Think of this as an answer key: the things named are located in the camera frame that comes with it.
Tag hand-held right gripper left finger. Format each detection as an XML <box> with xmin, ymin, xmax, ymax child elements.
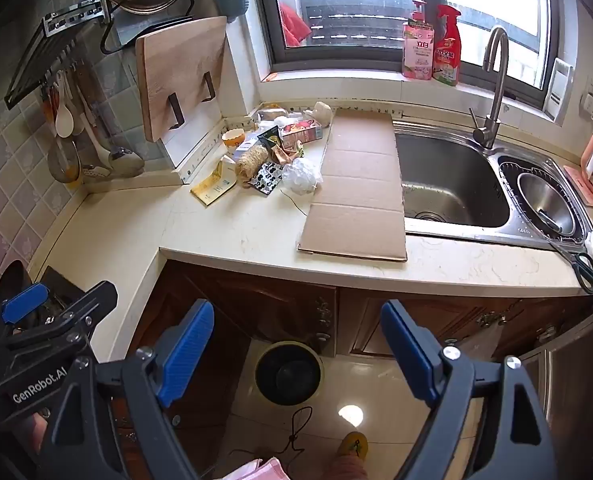
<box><xmin>39</xmin><ymin>299</ymin><xmax>216</xmax><ymax>480</ymax></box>

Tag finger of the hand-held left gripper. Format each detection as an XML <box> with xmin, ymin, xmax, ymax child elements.
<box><xmin>0</xmin><ymin>282</ymin><xmax>51</xmax><ymax>346</ymax></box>
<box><xmin>4</xmin><ymin>280</ymin><xmax>120</xmax><ymax>361</ymax></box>

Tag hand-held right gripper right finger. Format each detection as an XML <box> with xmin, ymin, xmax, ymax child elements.
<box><xmin>380</xmin><ymin>300</ymin><xmax>562</xmax><ymax>480</ymax></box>

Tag round dark waste bin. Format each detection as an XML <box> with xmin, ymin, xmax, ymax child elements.
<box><xmin>254</xmin><ymin>341</ymin><xmax>325</xmax><ymax>407</ymax></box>

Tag translucent plastic bag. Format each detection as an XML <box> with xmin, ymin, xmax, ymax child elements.
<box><xmin>281</xmin><ymin>157</ymin><xmax>323</xmax><ymax>196</ymax></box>

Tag white paper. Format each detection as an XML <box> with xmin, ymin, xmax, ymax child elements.
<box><xmin>310</xmin><ymin>101</ymin><xmax>333</xmax><ymax>126</ymax></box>

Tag person's left hand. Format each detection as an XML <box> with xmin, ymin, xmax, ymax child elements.
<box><xmin>24</xmin><ymin>412</ymin><xmax>50</xmax><ymax>443</ymax></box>

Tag brown wooden cabinet door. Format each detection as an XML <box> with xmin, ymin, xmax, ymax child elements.
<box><xmin>176</xmin><ymin>262</ymin><xmax>338</xmax><ymax>358</ymax></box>
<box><xmin>339</xmin><ymin>287</ymin><xmax>593</xmax><ymax>361</ymax></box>
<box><xmin>114</xmin><ymin>260</ymin><xmax>202</xmax><ymax>461</ymax></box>

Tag yellow slipper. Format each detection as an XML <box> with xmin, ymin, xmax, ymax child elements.
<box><xmin>337</xmin><ymin>431</ymin><xmax>370</xmax><ymax>461</ymax></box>

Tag person's leg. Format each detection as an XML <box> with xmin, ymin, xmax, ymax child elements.
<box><xmin>326</xmin><ymin>452</ymin><xmax>372</xmax><ymax>480</ymax></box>

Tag person's pink clothing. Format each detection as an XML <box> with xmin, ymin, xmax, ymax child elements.
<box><xmin>211</xmin><ymin>455</ymin><xmax>284</xmax><ymax>480</ymax></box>

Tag grey slotted spoon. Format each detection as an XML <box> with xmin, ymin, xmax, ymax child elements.
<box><xmin>79</xmin><ymin>77</ymin><xmax>113</xmax><ymax>179</ymax></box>

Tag metal mesh skimmer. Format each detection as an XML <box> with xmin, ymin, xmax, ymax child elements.
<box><xmin>46</xmin><ymin>134</ymin><xmax>82</xmax><ymax>184</ymax></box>

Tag grey ladle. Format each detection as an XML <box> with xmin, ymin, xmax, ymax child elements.
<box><xmin>89</xmin><ymin>100</ymin><xmax>146</xmax><ymax>179</ymax></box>

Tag pale yellow paper packet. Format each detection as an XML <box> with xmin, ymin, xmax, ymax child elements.
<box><xmin>190</xmin><ymin>157</ymin><xmax>238</xmax><ymax>207</ymax></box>

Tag metal framed cabinet door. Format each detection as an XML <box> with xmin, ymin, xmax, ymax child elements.
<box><xmin>519</xmin><ymin>305</ymin><xmax>593</xmax><ymax>480</ymax></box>

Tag flat cardboard sheet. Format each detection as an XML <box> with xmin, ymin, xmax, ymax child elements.
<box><xmin>297</xmin><ymin>110</ymin><xmax>408</xmax><ymax>262</ymax></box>

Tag stainless steel sink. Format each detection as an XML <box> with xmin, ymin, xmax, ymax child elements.
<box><xmin>393</xmin><ymin>120</ymin><xmax>590</xmax><ymax>254</ymax></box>

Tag black thread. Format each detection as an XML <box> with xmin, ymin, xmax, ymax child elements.
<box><xmin>280</xmin><ymin>187</ymin><xmax>310</xmax><ymax>217</ymax></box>

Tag white rice paddle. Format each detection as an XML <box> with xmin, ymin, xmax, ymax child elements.
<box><xmin>55</xmin><ymin>70</ymin><xmax>76</xmax><ymax>139</ymax></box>

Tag black white patterned packet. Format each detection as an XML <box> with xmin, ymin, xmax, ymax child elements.
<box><xmin>246</xmin><ymin>160</ymin><xmax>283</xmax><ymax>195</ymax></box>

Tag brown twine ball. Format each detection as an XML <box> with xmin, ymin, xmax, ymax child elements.
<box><xmin>235</xmin><ymin>145</ymin><xmax>270</xmax><ymax>187</ymax></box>

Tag steel basin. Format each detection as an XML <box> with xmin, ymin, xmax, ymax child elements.
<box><xmin>516</xmin><ymin>172</ymin><xmax>580</xmax><ymax>235</ymax></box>

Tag colourful candy wrapper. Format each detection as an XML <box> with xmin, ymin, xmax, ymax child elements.
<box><xmin>271</xmin><ymin>142</ymin><xmax>307</xmax><ymax>164</ymax></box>

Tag pink drink carton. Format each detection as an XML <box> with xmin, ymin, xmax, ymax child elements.
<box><xmin>279</xmin><ymin>119</ymin><xmax>324</xmax><ymax>151</ymax></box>

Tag wooden cutting board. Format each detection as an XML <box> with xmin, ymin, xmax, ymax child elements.
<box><xmin>135</xmin><ymin>16</ymin><xmax>228</xmax><ymax>143</ymax></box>

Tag steel faucet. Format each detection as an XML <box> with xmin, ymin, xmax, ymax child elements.
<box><xmin>469</xmin><ymin>26</ymin><xmax>511</xmax><ymax>150</ymax></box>

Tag silver metal knife holder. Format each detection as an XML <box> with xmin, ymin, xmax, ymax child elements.
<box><xmin>41</xmin><ymin>0</ymin><xmax>113</xmax><ymax>37</ymax></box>

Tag red spray bottle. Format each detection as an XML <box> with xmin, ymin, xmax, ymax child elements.
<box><xmin>432</xmin><ymin>4</ymin><xmax>462</xmax><ymax>87</ymax></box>

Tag pink soap bottle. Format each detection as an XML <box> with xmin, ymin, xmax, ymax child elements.
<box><xmin>401</xmin><ymin>0</ymin><xmax>436</xmax><ymax>82</ymax></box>

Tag white plastic grater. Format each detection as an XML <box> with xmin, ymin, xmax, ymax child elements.
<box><xmin>543</xmin><ymin>57</ymin><xmax>575</xmax><ymax>124</ymax></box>

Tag red cloth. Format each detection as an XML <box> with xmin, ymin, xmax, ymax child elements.
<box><xmin>279</xmin><ymin>2</ymin><xmax>313</xmax><ymax>49</ymax></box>

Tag blue utensil holder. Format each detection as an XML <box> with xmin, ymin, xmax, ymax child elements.
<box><xmin>211</xmin><ymin>0</ymin><xmax>252</xmax><ymax>24</ymax></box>

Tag thin black cable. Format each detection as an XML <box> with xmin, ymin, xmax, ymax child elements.
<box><xmin>256</xmin><ymin>406</ymin><xmax>313</xmax><ymax>467</ymax></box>

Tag black handled scissors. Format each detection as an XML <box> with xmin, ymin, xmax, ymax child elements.
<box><xmin>546</xmin><ymin>237</ymin><xmax>593</xmax><ymax>296</ymax></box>

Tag black metal bracket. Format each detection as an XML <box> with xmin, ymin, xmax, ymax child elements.
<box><xmin>168</xmin><ymin>91</ymin><xmax>186</xmax><ymax>132</ymax></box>
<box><xmin>200</xmin><ymin>70</ymin><xmax>217</xmax><ymax>104</ymax></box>

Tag black wall shelf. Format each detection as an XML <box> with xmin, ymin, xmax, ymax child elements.
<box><xmin>4</xmin><ymin>21</ymin><xmax>98</xmax><ymax>111</ymax></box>

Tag black wire rack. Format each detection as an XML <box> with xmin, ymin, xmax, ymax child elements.
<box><xmin>100</xmin><ymin>0</ymin><xmax>200</xmax><ymax>56</ymax></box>

